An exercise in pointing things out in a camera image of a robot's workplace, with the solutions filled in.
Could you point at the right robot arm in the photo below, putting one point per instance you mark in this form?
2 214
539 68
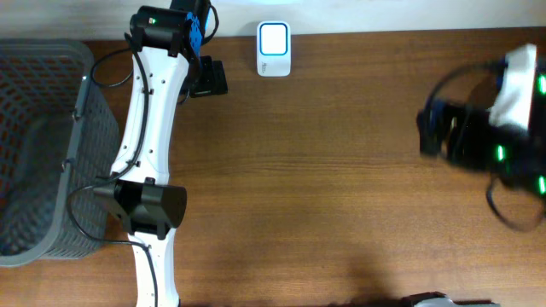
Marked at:
528 174

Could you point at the grey plastic mesh basket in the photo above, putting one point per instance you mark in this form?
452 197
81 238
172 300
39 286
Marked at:
58 134

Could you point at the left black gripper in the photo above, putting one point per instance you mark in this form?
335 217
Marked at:
215 78

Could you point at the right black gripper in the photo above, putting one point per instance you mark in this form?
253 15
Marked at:
452 118

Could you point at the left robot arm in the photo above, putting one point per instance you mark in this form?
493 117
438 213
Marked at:
167 65

